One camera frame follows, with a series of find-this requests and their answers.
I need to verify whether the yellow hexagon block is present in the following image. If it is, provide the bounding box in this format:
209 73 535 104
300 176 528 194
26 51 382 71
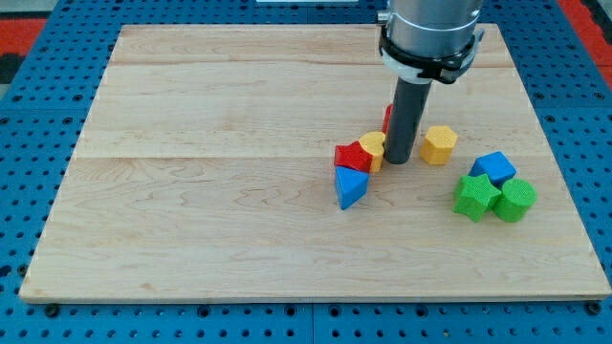
420 125 458 165

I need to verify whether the green star block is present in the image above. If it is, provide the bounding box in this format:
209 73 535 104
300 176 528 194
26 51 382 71
452 174 502 223

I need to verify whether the blue cube block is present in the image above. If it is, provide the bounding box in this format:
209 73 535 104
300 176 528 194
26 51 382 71
469 151 516 187

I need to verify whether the yellow heart block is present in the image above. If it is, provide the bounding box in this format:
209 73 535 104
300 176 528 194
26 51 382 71
359 131 386 173

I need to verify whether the red circle block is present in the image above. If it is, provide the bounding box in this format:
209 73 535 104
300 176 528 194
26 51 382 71
381 103 393 134

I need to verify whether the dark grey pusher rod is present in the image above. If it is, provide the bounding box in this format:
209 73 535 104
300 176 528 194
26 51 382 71
384 78 431 164

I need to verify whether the red star block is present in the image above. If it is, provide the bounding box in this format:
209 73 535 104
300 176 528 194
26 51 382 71
334 140 372 173

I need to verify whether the green cylinder block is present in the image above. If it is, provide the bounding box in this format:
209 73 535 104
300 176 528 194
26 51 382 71
492 179 537 223

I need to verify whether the black cable clamp ring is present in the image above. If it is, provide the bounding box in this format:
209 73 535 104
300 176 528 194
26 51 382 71
378 26 486 86

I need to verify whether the wooden board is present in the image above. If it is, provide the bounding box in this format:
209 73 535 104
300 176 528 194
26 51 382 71
19 24 611 304

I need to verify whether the blue triangle block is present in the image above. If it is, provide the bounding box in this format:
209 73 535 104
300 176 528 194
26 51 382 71
335 166 369 210

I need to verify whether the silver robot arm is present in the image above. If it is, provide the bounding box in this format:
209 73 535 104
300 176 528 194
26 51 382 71
377 0 484 84

